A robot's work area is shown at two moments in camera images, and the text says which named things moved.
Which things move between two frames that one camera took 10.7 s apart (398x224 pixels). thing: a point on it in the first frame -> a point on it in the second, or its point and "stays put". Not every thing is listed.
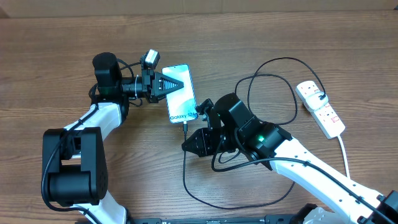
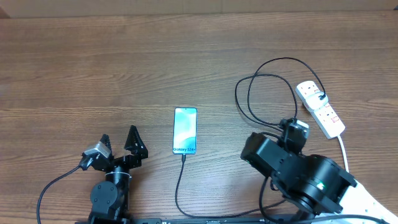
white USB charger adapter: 313,102 stays put
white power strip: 325,117 stays put
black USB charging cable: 254,74 -> 260,121
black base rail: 257,219 stays put
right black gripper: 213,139 -> 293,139
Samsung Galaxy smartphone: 181,104 -> 185,130
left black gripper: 149,76 -> 137,152
